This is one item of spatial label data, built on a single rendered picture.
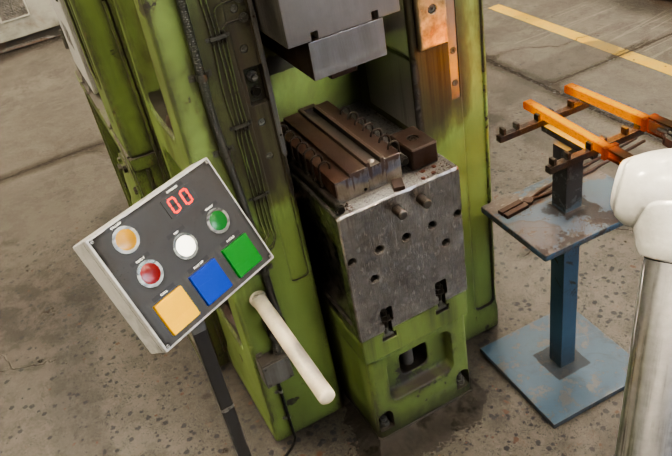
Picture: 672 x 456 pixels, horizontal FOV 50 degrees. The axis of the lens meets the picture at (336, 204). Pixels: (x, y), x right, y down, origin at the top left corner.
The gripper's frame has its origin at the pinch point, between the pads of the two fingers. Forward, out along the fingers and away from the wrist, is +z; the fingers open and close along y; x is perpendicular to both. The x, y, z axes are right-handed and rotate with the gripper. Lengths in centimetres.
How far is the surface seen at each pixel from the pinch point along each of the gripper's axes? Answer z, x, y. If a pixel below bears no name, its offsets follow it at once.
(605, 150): 4.2, -3.1, -14.1
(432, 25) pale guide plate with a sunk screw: 44, 27, -39
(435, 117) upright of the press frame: 46, -1, -39
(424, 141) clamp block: 33, 0, -50
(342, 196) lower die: 30, -5, -77
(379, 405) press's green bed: 26, -81, -79
